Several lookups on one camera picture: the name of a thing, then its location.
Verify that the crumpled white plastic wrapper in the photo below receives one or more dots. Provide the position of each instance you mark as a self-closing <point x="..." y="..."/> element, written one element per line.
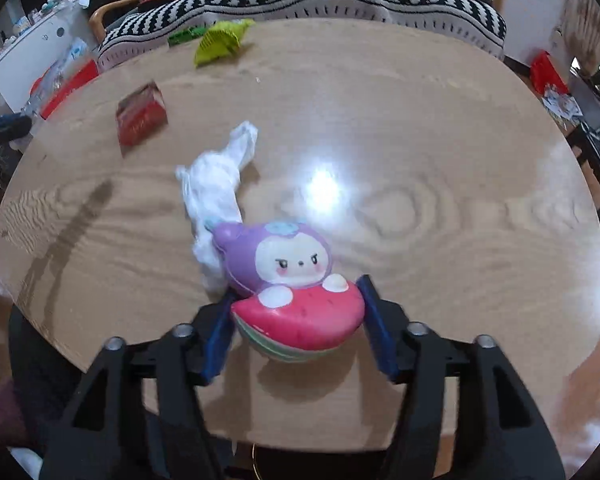
<point x="215" y="185"/>

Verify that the green carton box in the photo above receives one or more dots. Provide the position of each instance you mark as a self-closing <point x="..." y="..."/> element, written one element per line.
<point x="185" y="36"/>

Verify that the red plastic stool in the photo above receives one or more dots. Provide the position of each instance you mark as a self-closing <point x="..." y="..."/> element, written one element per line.
<point x="75" y="87"/>

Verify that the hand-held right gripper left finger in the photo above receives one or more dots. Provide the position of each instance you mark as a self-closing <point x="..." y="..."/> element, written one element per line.
<point x="220" y="340"/>

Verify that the patterned curtain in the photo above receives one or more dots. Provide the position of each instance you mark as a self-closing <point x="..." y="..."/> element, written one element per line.
<point x="585" y="25"/>

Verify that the white printed paper bags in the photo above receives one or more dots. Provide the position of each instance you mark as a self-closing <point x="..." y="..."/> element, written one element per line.
<point x="562" y="105"/>

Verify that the black rack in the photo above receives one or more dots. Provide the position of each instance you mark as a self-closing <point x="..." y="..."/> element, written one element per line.
<point x="597" y="160"/>

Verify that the purple watermelon squishy toy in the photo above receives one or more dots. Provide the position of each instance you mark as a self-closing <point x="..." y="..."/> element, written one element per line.
<point x="290" y="320"/>

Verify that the small red box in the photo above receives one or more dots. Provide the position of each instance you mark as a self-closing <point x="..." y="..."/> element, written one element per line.
<point x="140" y="120"/>

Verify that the light green wrapper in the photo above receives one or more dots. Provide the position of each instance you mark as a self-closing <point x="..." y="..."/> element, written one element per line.
<point x="220" y="42"/>

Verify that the red bag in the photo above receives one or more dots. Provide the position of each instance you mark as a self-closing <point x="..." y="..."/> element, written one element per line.
<point x="547" y="72"/>

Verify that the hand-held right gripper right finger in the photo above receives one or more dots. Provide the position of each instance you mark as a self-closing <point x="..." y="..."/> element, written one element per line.
<point x="380" y="330"/>

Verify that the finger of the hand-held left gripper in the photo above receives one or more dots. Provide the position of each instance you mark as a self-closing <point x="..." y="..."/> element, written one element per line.
<point x="5" y="130"/>

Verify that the white cabinet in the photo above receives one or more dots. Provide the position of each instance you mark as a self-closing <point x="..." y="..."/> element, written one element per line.
<point x="35" y="45"/>

